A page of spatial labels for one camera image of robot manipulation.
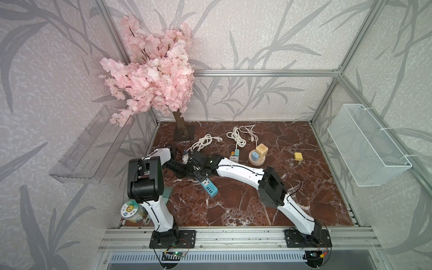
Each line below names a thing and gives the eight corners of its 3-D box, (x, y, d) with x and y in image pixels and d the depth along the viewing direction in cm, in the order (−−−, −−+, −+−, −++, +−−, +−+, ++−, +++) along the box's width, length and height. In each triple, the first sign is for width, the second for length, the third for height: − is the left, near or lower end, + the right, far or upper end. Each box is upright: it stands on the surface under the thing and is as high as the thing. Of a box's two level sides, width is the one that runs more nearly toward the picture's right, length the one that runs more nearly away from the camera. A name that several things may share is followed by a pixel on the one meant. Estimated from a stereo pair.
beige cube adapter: (259, 161, 101) (261, 154, 95) (252, 155, 104) (254, 147, 98) (266, 155, 104) (269, 148, 98) (260, 149, 107) (262, 142, 100)
